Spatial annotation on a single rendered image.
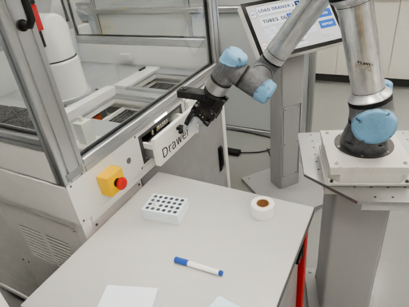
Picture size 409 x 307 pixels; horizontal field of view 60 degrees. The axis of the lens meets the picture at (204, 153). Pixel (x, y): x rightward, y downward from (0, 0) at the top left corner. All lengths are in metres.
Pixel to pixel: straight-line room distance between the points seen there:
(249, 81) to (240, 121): 2.05
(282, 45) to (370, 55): 0.27
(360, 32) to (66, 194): 0.89
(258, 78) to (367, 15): 0.32
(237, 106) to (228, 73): 1.99
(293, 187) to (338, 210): 1.06
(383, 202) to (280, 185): 1.24
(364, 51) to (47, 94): 0.80
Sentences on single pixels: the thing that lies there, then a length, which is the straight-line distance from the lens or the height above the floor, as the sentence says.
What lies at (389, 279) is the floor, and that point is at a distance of 2.01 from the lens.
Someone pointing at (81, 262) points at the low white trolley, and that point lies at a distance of 1.08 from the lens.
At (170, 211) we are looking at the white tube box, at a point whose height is 0.79.
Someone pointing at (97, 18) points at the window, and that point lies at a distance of 1.11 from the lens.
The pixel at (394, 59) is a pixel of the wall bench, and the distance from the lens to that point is 4.01.
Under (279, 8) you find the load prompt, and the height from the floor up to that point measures 1.15.
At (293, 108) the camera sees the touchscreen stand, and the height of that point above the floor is 0.60.
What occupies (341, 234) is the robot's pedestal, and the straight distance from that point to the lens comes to 1.44.
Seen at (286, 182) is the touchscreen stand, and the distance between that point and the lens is 2.37.
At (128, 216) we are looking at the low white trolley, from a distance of 1.17.
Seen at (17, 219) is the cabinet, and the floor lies 0.69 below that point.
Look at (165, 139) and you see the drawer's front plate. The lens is 1.26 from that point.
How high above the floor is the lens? 1.49
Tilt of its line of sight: 31 degrees down
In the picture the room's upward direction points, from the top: 7 degrees counter-clockwise
